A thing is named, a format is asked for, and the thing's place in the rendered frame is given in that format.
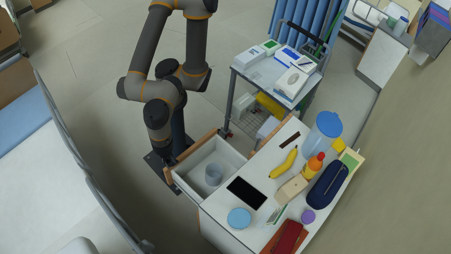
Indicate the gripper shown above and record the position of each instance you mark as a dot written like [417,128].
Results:
[169,159]

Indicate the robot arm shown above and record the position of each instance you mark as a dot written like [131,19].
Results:
[160,42]

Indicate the white drawer with wooden front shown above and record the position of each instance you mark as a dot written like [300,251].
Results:
[197,169]

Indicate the grey blue tumbler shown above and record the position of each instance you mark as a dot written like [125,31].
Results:
[214,175]

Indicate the white bedside cabinet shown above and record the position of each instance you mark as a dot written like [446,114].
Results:
[259,165]

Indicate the grey trolley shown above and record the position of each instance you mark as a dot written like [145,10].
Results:
[260,75]

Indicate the white box with green top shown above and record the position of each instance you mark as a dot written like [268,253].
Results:
[270,46]

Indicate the brown cupboard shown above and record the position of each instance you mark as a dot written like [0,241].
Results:
[14,77]

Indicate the white cabinet with grey top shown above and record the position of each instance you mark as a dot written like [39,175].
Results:
[380,60]

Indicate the black phone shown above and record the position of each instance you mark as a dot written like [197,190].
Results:
[246,192]

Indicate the white slotted box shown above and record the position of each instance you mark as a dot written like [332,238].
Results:
[243,105]

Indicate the light blue round lid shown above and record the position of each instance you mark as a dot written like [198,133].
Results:
[239,219]

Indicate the pale lilac box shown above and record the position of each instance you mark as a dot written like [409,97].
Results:
[267,127]

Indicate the yellow roll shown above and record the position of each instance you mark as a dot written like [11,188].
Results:
[269,105]

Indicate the yellow banana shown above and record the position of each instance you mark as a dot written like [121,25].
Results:
[284,165]

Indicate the white and green leaflet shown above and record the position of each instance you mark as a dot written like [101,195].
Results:
[274,215]

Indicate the brown chocolate bar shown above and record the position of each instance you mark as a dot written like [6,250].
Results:
[289,140]

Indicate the beige box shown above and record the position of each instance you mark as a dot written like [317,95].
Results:
[290,189]

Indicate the white rounded object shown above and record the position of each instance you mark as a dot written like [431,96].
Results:
[79,246]

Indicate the white box with blue lines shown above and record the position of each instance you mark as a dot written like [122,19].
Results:
[248,57]

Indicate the white bed with blue blanket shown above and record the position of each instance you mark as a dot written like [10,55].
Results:
[31,176]

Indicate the red notebook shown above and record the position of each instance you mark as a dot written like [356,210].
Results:
[288,238]

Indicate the orange bottle with red cap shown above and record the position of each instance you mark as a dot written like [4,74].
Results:
[311,168]

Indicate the white tissue box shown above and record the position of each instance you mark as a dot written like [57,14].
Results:
[290,82]

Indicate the purple round cap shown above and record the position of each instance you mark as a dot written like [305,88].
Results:
[308,217]

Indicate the white and blue box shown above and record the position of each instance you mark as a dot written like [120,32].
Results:
[286,55]

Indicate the clear jug with blue lid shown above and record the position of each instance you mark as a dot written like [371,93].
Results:
[324,130]

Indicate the navy blue zip pouch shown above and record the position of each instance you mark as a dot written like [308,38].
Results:
[326,186]

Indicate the blue pen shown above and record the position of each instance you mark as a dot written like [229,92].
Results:
[305,63]

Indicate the white notepad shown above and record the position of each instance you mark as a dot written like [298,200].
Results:
[306,64]

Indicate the yellow sticky note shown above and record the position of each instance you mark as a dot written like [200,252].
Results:
[339,145]

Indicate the cream card with green square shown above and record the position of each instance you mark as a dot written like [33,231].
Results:
[350,161]

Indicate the blue curtain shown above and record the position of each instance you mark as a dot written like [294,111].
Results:
[299,17]

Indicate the brown box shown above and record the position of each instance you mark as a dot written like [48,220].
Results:
[40,4]

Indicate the green stick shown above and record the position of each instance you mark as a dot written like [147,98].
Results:
[327,33]

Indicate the green cup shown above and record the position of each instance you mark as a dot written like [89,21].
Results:
[391,22]

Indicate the white bottle with blue cap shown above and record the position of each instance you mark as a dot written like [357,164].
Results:
[400,26]

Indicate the white bin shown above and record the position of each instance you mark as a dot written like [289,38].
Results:
[417,54]

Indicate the grey metal file box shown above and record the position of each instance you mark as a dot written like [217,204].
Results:
[433,31]

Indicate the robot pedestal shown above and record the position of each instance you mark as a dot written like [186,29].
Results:
[180,130]

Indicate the grey bed rail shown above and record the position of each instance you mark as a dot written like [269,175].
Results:
[70,141]

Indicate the white bed with metal rail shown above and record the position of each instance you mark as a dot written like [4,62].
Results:
[366,17]

